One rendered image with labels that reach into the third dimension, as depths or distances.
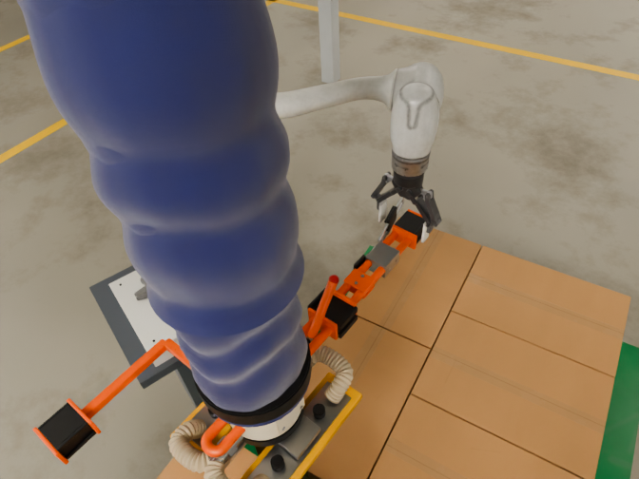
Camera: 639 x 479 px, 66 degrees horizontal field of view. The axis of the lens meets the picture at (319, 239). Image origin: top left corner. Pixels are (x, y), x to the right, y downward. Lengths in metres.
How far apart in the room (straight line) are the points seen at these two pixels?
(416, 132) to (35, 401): 2.26
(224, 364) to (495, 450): 1.18
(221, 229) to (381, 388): 1.34
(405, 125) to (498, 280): 1.19
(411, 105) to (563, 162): 2.79
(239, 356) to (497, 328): 1.40
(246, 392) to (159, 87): 0.56
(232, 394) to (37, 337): 2.24
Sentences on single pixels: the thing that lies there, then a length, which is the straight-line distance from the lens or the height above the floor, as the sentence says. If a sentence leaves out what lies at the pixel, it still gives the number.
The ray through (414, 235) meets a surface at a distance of 1.32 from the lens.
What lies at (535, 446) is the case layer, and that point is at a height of 0.54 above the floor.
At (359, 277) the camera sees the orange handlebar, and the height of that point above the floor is 1.22.
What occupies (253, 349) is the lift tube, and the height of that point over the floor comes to 1.53.
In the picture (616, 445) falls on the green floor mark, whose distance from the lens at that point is 2.58.
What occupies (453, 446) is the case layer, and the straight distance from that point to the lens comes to 1.77.
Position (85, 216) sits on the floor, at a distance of 3.61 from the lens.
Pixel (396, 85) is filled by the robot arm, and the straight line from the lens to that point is 1.24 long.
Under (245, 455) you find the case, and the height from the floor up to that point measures 0.95.
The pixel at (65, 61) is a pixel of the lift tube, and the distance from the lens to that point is 0.48.
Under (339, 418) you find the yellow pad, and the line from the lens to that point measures 1.17.
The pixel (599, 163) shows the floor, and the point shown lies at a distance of 3.90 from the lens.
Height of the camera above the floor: 2.17
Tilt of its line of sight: 46 degrees down
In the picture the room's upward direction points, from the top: 4 degrees counter-clockwise
